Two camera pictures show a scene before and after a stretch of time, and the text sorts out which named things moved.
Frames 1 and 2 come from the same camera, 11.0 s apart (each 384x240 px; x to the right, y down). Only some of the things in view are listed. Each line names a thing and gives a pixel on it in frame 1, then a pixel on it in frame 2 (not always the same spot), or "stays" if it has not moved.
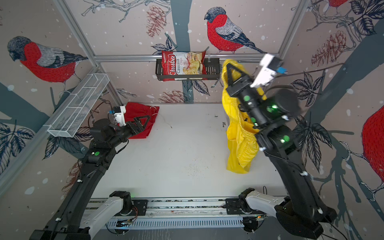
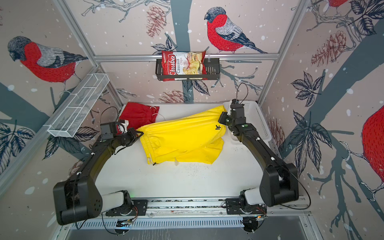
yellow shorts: [243, 134] to [198, 138]
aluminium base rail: [186, 207] stays
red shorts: [133, 111] stays
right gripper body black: [242, 94] to [227, 120]
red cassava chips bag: [183, 63] stays
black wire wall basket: [212, 70] stays
